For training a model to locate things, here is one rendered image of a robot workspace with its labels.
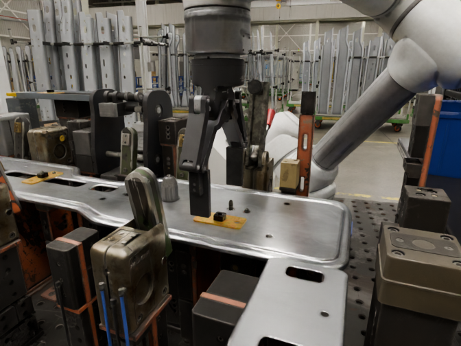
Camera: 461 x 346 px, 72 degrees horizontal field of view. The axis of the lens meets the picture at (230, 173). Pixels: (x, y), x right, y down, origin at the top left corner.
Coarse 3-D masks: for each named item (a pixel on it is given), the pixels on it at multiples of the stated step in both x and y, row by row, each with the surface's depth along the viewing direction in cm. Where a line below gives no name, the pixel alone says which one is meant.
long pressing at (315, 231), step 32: (0, 160) 88; (32, 192) 65; (64, 192) 65; (96, 192) 65; (160, 192) 65; (224, 192) 65; (256, 192) 64; (96, 224) 54; (192, 224) 51; (256, 224) 51; (288, 224) 51; (320, 224) 51; (256, 256) 44; (288, 256) 43; (320, 256) 42
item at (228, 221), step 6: (198, 216) 53; (210, 216) 53; (216, 216) 52; (222, 216) 51; (228, 216) 53; (234, 216) 53; (204, 222) 52; (210, 222) 51; (216, 222) 51; (222, 222) 51; (228, 222) 51; (234, 222) 51; (240, 222) 51; (234, 228) 50; (240, 228) 50
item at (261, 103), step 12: (252, 84) 62; (264, 84) 64; (252, 96) 65; (264, 96) 64; (252, 108) 66; (264, 108) 64; (252, 120) 66; (264, 120) 65; (252, 132) 67; (264, 132) 66; (252, 144) 67; (264, 144) 67
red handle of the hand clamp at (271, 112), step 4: (268, 112) 74; (272, 112) 74; (268, 116) 73; (272, 116) 74; (268, 120) 73; (272, 120) 74; (268, 124) 72; (268, 128) 72; (256, 148) 68; (252, 152) 67; (256, 152) 67; (252, 156) 67; (256, 156) 67; (252, 160) 67; (256, 160) 67
